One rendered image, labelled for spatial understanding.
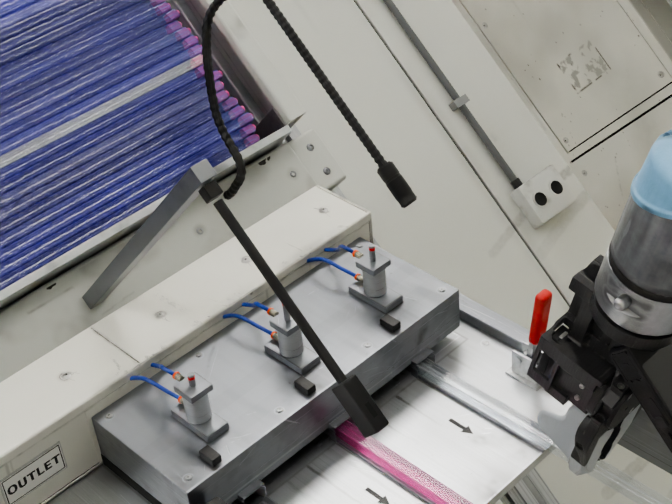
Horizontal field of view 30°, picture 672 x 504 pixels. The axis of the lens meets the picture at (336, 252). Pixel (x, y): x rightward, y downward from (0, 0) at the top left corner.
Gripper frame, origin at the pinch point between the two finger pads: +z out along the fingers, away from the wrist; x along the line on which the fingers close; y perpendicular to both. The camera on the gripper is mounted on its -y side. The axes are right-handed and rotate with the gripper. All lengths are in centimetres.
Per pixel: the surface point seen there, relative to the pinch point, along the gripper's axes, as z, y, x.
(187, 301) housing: 3.0, 37.7, 13.3
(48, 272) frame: 1, 47, 22
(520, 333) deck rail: 3.8, 14.6, -9.1
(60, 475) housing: 8.0, 32.8, 31.9
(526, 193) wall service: 142, 93, -156
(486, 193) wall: 143, 101, -148
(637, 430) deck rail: 3.0, 0.0, -8.1
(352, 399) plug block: -14.3, 12.4, 19.5
